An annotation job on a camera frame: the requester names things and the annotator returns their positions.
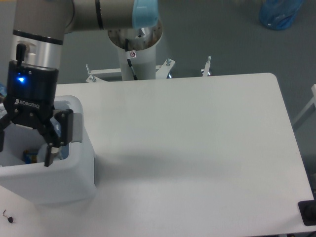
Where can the blue plastic bag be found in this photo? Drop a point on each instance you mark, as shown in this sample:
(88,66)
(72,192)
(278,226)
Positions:
(279,14)

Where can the black device at table edge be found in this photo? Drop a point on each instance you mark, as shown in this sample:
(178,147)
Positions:
(308,212)

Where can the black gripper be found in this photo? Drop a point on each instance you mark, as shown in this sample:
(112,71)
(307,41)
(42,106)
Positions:
(29,102)

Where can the white trash can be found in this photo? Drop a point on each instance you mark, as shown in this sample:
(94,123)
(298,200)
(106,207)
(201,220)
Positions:
(63,181)

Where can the blue bottle at left edge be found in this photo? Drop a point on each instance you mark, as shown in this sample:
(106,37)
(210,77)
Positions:
(3,90)

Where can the white plastic wrapper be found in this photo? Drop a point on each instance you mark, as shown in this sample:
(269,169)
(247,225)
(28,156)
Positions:
(56,154)

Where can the white pedestal base bracket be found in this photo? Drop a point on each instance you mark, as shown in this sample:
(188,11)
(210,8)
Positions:
(162,72)

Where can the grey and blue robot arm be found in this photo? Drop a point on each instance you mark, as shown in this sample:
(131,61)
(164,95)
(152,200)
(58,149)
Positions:
(38,36)

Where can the metal clamp bolt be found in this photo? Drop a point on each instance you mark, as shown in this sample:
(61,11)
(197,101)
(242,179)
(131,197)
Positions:
(206,72)

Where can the clear plastic water bottle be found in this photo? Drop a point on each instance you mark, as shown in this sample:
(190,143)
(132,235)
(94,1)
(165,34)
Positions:
(65,148)

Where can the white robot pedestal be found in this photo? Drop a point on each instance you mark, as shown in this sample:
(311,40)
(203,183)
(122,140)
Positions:
(137,51)

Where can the white frame at right edge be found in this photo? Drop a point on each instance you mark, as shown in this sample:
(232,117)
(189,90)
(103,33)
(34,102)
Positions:
(306,112)

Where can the blue yellow snack wrapper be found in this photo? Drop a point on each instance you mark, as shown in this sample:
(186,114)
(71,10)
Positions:
(30,156)

